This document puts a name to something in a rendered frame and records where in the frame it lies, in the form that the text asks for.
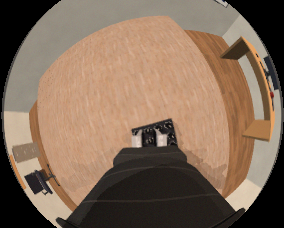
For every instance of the black square box with knobs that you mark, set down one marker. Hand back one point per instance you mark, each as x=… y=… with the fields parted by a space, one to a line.
x=165 y=127

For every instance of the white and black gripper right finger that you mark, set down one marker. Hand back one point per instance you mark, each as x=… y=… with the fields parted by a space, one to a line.
x=159 y=139

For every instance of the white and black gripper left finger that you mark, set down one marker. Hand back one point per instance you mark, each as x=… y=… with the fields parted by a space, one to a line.
x=136 y=140

